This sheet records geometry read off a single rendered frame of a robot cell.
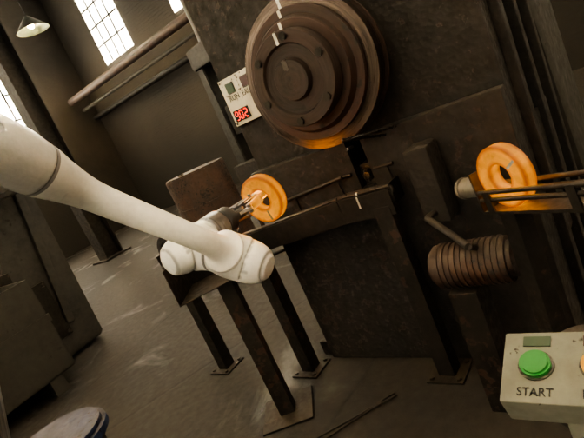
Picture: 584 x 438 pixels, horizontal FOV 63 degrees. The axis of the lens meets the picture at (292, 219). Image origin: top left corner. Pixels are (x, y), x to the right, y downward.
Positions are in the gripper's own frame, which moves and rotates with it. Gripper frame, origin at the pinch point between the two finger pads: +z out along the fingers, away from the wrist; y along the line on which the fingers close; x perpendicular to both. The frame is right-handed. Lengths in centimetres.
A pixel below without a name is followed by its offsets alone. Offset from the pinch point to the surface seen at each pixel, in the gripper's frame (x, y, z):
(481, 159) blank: -10, 64, 6
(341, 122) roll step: 8.9, 25.2, 18.9
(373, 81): 16.4, 38.6, 21.0
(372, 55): 23, 41, 21
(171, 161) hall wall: -12, -802, 631
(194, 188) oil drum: -17, -224, 166
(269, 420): -83, -37, -13
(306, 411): -83, -23, -7
